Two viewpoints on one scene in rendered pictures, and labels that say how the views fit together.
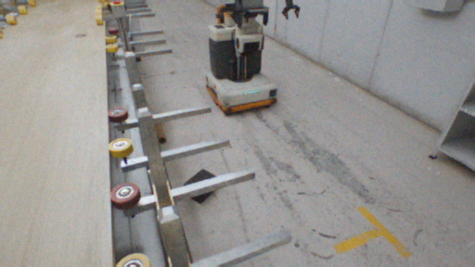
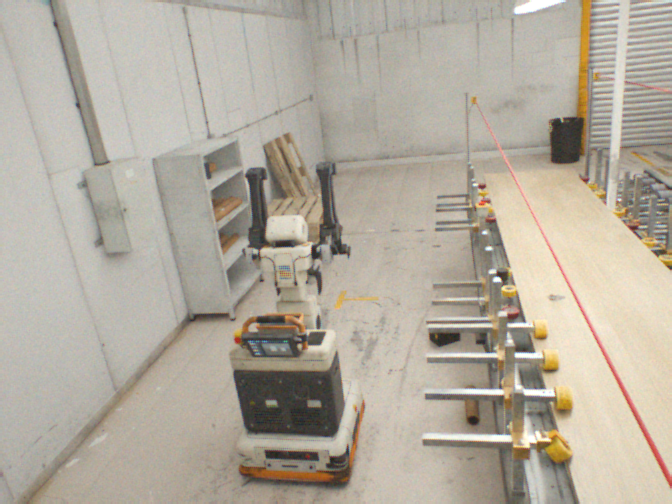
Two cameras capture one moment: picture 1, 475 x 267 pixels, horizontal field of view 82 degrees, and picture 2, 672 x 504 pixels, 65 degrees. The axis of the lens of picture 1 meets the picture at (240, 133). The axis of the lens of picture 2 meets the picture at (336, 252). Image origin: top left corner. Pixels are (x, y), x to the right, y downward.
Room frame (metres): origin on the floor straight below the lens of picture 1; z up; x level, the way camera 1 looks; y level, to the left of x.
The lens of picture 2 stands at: (4.78, 1.79, 2.20)
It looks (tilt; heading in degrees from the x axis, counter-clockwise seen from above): 20 degrees down; 216
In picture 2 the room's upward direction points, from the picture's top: 7 degrees counter-clockwise
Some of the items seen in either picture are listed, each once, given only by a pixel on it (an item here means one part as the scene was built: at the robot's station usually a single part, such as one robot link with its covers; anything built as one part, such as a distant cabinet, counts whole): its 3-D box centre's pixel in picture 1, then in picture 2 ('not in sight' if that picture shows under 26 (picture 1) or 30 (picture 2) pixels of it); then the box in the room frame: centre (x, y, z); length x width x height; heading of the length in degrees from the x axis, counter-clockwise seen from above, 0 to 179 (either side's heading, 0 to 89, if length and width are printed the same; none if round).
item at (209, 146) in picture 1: (178, 154); (462, 221); (0.86, 0.25, 0.80); 0.43 x 0.03 x 0.04; 113
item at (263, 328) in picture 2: (236, 19); (281, 329); (2.95, 0.05, 0.87); 0.23 x 0.15 x 0.11; 112
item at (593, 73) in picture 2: not in sight; (591, 130); (-0.62, 0.94, 1.25); 0.15 x 0.08 x 1.10; 23
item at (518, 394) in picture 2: not in sight; (518, 447); (3.32, 1.38, 0.89); 0.04 x 0.04 x 0.48; 23
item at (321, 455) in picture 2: not in sight; (291, 454); (3.14, 0.15, 0.23); 0.41 x 0.02 x 0.08; 112
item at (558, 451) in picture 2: not in sight; (557, 447); (3.32, 1.51, 0.93); 0.09 x 0.08 x 0.09; 113
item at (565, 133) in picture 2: not in sight; (565, 139); (-4.90, -0.13, 0.36); 0.59 x 0.58 x 0.73; 23
